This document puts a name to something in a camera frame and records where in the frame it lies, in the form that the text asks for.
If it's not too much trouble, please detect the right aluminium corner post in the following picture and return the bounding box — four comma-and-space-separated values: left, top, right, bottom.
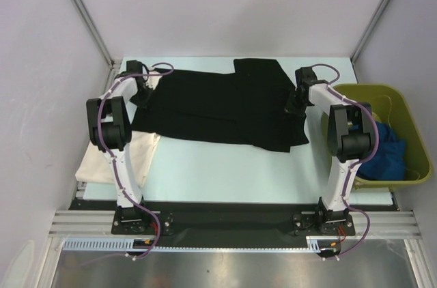
350, 0, 392, 66

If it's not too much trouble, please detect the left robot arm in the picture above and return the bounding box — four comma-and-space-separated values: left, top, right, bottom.
86, 60, 153, 233

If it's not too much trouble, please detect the black t shirt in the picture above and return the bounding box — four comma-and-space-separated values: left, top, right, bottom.
132, 58, 309, 153

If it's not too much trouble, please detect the aluminium corner post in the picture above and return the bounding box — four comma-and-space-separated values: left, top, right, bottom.
350, 0, 392, 66
71, 0, 114, 68

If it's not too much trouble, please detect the blue t shirt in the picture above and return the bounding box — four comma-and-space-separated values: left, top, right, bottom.
357, 122, 406, 181

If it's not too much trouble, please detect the aluminium frame rail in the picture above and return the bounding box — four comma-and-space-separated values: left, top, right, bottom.
49, 210, 421, 239

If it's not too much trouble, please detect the left aluminium corner post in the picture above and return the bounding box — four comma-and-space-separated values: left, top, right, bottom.
71, 0, 114, 68

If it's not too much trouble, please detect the olive green plastic bin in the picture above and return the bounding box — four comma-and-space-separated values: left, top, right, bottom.
334, 84, 432, 191

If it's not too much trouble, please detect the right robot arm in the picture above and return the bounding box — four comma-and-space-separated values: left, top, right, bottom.
284, 66, 379, 234

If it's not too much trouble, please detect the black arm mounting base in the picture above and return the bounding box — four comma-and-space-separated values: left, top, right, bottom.
69, 200, 399, 248

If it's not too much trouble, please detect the white slotted cable duct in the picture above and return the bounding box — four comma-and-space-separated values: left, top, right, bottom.
63, 237, 337, 254

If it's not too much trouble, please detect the folded cream t shirt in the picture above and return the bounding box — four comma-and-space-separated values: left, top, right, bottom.
75, 131, 160, 187

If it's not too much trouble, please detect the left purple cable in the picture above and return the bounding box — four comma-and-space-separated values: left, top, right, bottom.
97, 62, 175, 263

